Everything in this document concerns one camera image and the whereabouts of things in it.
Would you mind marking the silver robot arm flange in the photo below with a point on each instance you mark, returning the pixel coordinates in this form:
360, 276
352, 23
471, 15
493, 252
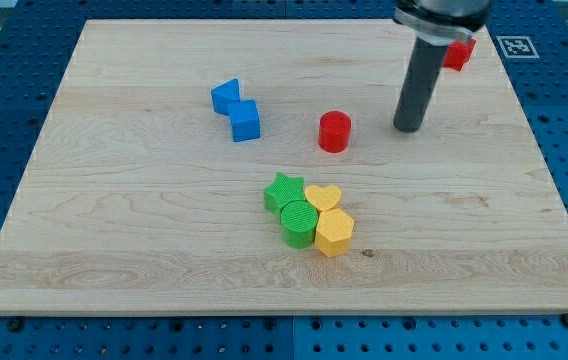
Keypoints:
443, 22

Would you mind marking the green star block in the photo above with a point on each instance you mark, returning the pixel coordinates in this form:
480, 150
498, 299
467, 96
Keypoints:
281, 192

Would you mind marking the green cylinder block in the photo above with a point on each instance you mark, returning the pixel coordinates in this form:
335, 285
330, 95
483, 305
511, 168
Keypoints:
299, 220

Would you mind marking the yellow heart block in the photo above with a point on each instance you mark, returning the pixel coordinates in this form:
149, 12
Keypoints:
323, 198

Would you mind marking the yellow hexagon block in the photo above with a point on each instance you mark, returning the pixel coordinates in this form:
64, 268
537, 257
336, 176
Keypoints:
334, 232

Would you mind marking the red cylinder block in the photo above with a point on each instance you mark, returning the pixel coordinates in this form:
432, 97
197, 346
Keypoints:
334, 131

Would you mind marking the blue cube block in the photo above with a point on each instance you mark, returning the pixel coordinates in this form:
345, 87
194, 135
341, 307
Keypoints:
245, 120

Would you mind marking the light wooden board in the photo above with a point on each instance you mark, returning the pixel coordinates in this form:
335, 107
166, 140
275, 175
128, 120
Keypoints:
136, 200

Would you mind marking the blue triangle block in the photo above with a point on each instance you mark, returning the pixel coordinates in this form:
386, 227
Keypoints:
225, 94

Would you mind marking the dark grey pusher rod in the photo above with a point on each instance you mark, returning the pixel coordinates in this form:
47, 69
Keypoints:
421, 77

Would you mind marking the red star block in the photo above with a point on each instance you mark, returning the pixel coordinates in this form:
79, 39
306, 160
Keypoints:
458, 54

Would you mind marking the white fiducial marker tag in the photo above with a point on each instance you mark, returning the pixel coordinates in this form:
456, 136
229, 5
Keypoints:
517, 47

